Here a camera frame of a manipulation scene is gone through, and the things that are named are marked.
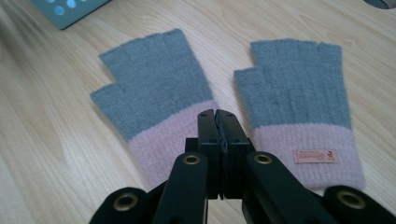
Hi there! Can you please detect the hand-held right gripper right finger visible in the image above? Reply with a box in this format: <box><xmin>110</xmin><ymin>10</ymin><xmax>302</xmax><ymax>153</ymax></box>
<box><xmin>216</xmin><ymin>108</ymin><xmax>257</xmax><ymax>200</ymax></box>

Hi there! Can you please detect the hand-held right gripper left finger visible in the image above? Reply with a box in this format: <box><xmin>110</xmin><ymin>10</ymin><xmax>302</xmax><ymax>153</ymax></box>
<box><xmin>185</xmin><ymin>108</ymin><xmax>223</xmax><ymax>200</ymax></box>

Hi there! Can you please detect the grey pink glove with label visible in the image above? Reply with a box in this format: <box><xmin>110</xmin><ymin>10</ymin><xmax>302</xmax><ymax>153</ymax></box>
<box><xmin>233</xmin><ymin>37</ymin><xmax>366</xmax><ymax>191</ymax></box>

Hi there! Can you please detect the grey pink fingerless glove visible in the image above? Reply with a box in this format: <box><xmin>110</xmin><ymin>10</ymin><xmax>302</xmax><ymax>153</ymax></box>
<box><xmin>90</xmin><ymin>28</ymin><xmax>219</xmax><ymax>189</ymax></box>

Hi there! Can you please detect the blue plastic basket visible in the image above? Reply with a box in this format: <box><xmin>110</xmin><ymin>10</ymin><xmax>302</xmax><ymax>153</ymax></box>
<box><xmin>29</xmin><ymin>0</ymin><xmax>111</xmax><ymax>31</ymax></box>

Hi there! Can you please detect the round table cable hole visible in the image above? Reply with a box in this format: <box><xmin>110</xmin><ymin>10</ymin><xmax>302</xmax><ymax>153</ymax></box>
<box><xmin>363</xmin><ymin>0</ymin><xmax>392</xmax><ymax>10</ymax></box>

